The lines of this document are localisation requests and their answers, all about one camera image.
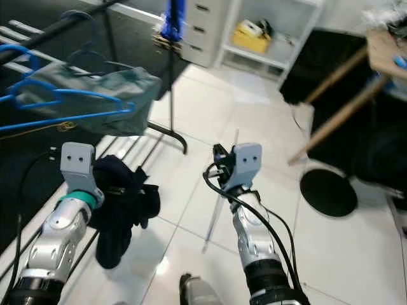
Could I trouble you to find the navy blue t-shirt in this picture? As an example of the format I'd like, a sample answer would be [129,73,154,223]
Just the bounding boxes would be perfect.
[89,156,161,269]

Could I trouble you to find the blue plastic hanger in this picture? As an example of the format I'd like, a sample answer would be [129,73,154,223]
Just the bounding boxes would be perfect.
[0,44,137,134]

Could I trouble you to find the black hanger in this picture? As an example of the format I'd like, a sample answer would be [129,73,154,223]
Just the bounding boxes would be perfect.
[60,10,121,77]

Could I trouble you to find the black round base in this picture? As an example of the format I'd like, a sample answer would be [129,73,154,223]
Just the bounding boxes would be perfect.
[299,168,359,218]

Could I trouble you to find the white open shelf unit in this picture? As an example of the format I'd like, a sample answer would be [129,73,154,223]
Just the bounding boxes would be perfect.
[216,0,325,80]

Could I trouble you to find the yellow box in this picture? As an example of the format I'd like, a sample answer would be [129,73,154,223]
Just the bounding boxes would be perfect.
[231,19,271,53]

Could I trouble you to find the grey-green garment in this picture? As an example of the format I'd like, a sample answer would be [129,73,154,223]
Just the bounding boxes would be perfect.
[16,60,162,137]

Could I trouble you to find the robot right leg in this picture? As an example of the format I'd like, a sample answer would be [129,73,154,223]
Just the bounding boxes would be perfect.
[179,273,233,305]

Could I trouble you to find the white drawer cabinet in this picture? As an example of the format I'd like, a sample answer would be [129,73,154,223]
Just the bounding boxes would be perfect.
[181,0,236,67]

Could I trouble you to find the brown wooden crate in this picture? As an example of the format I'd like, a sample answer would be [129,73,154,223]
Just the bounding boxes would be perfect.
[153,35,182,50]

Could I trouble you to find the blue plastic bag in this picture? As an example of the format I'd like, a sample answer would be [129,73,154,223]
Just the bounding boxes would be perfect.
[161,0,188,42]

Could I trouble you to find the black fabric cover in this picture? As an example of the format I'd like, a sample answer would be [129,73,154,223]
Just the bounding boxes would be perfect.
[280,29,407,191]

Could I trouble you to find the black metal clothes rack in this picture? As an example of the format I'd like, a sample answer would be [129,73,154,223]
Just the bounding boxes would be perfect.
[0,0,188,305]

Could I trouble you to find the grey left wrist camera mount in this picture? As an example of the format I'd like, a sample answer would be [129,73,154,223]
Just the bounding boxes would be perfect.
[60,142,99,198]

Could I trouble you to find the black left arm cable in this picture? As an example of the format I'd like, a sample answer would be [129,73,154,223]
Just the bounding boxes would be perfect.
[3,149,67,305]

